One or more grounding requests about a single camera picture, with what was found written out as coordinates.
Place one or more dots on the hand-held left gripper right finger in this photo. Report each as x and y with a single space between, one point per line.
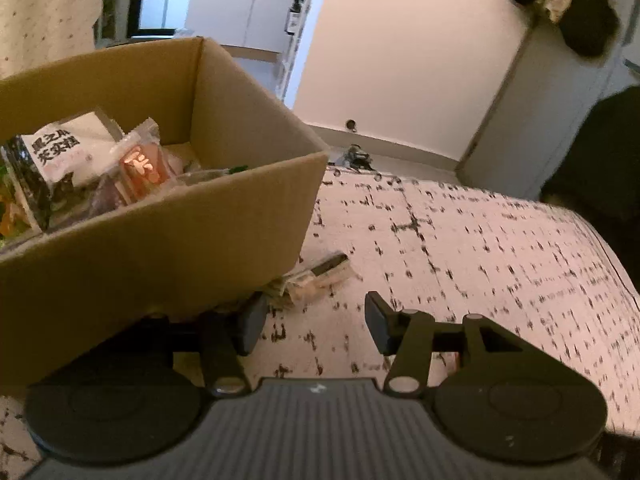
377 322

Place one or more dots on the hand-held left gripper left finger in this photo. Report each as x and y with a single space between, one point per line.
252 322

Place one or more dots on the brown cardboard box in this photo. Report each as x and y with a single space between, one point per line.
150 270

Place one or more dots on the clear snack packet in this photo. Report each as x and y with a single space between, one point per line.
200 176

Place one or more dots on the purple snack packet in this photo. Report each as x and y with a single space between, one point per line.
107 196

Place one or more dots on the white black snack packet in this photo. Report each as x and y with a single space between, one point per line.
65 150

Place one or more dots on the green orange snack packet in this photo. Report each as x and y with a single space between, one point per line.
10 205

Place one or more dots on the speckled bed blanket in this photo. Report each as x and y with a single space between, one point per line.
475 260

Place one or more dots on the pair of grey sneakers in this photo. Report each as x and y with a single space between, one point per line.
360 156

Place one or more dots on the metal door stopper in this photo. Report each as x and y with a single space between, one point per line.
351 124

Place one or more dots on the white wardrobe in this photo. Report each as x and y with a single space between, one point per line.
540 120

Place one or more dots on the dark cloth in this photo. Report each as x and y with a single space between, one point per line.
610 160

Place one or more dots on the black spray bottle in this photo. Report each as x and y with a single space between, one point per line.
295 12

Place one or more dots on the white kitchen cabinet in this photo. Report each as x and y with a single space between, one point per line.
235 5

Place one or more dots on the dotted cream pillow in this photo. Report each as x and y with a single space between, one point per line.
45 10

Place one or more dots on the black hanging jacket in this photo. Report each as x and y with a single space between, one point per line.
590 10

